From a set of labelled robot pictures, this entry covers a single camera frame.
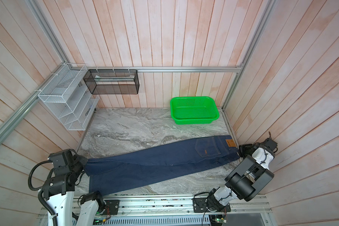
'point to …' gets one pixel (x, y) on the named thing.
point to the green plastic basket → (193, 110)
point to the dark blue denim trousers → (114, 171)
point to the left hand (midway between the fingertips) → (83, 161)
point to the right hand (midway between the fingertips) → (239, 147)
